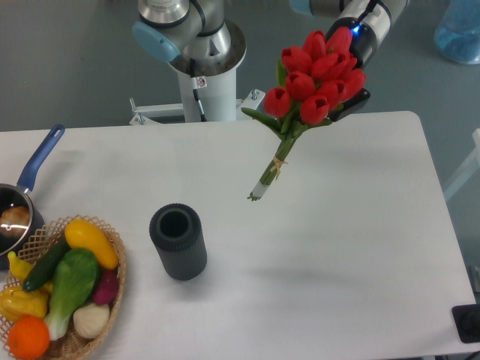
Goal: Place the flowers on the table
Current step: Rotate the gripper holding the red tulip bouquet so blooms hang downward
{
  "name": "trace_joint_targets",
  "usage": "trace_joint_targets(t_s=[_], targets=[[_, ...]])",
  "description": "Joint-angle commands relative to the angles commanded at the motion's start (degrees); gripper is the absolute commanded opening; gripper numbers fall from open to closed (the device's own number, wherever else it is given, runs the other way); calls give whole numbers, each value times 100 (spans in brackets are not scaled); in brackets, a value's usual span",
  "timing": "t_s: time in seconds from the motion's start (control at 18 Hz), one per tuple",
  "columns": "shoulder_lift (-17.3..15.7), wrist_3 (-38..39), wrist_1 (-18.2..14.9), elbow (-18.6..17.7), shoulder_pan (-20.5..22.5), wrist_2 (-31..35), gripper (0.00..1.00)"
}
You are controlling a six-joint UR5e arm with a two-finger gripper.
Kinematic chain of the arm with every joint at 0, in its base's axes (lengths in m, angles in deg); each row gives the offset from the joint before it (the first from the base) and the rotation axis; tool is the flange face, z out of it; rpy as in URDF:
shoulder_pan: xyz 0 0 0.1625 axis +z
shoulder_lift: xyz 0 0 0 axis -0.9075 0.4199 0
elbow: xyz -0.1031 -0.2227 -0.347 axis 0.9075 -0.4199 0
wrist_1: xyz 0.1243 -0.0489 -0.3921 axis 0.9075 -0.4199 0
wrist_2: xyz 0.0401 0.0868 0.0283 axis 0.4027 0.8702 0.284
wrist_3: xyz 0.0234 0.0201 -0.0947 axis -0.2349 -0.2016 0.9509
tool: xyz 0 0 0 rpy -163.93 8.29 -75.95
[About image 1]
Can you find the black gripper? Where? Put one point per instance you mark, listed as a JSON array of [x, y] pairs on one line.
[[350, 42]]

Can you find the red tulip bouquet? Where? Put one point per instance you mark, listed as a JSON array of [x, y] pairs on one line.
[[303, 99]]

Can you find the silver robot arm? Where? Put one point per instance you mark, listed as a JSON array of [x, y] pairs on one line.
[[205, 49]]

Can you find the blue translucent container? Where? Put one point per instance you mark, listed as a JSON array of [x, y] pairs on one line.
[[457, 35]]

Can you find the dark grey ribbed vase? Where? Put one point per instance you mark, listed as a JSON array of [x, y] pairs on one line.
[[177, 234]]

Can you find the black device at edge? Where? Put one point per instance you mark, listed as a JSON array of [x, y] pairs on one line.
[[466, 319]]

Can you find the yellow squash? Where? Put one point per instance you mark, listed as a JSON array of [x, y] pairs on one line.
[[80, 233]]

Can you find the purple red onion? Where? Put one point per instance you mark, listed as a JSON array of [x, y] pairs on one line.
[[107, 288]]

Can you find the green bok choy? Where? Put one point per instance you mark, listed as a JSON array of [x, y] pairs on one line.
[[73, 281]]

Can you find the white garlic bulb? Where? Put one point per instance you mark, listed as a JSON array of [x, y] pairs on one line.
[[90, 320]]

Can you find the dark green cucumber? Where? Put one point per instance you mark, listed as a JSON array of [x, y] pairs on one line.
[[45, 267]]

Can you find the brown bread roll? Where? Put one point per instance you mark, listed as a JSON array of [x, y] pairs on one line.
[[15, 221]]

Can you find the yellow banana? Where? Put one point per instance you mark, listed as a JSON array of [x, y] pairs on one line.
[[19, 269]]

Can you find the woven wicker basket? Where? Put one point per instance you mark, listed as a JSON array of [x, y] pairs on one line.
[[72, 346]]

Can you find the yellow gourd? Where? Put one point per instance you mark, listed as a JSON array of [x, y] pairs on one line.
[[16, 303]]

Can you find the orange fruit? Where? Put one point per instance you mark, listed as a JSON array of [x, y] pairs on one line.
[[29, 338]]

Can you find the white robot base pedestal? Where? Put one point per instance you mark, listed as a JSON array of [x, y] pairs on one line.
[[203, 99]]

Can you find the blue handled saucepan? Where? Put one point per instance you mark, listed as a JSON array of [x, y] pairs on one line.
[[18, 194]]

